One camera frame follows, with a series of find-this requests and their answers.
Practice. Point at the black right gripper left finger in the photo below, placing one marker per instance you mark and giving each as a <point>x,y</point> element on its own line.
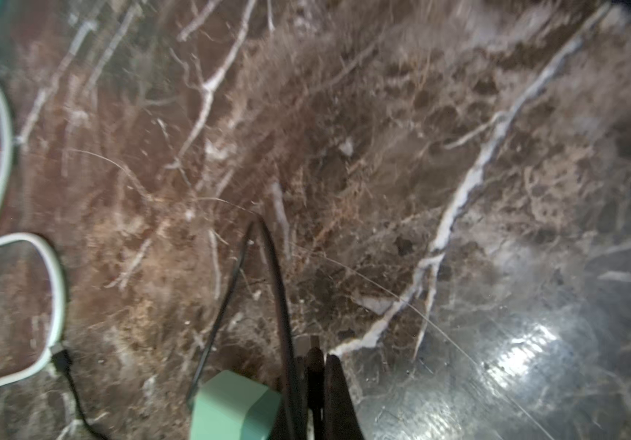
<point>298,408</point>

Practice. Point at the green cube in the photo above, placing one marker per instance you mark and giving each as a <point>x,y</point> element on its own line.
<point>232,407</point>

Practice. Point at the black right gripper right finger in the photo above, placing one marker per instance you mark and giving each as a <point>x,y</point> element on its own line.
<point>339,415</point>

